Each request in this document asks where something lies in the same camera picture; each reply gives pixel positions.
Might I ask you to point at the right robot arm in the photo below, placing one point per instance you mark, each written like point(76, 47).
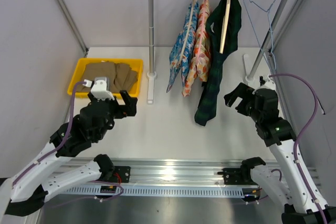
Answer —
point(299, 199)

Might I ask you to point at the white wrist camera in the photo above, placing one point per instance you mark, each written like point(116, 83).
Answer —
point(99, 88)
point(266, 83)

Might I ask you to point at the orange floral garment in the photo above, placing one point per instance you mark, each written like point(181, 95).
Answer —
point(199, 68)

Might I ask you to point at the tan brown skirt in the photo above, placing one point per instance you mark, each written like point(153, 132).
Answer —
point(121, 76)

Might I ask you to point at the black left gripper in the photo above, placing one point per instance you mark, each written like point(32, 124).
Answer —
point(130, 103)

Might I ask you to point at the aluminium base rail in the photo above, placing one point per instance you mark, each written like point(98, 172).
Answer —
point(178, 173)

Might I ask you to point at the blue floral garment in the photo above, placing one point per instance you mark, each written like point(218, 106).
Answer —
point(184, 66)

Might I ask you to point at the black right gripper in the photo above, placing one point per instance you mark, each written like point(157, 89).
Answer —
point(243, 91)

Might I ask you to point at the cream wooden hanger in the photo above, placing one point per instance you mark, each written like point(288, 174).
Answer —
point(224, 27)

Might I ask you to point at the white slotted cable duct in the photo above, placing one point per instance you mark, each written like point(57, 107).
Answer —
point(158, 191)

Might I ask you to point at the pink plastic hanger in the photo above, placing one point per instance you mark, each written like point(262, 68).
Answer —
point(202, 28)

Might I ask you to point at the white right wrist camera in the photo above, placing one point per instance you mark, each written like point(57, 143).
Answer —
point(266, 83)

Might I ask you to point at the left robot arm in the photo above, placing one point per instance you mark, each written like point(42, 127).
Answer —
point(36, 184)

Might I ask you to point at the blue wire hanger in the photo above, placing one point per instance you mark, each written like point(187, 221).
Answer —
point(267, 19)

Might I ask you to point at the beige plastic hanger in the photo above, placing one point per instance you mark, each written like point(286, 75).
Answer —
point(187, 31)

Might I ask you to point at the silver white clothes rack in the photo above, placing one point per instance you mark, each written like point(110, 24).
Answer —
point(250, 67)

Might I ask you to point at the dark green plaid garment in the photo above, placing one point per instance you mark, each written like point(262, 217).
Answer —
point(208, 102)

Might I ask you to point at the yellow plastic tray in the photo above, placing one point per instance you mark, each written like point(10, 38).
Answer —
point(135, 64)

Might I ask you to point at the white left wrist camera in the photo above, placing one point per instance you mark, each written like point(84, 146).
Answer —
point(99, 88)

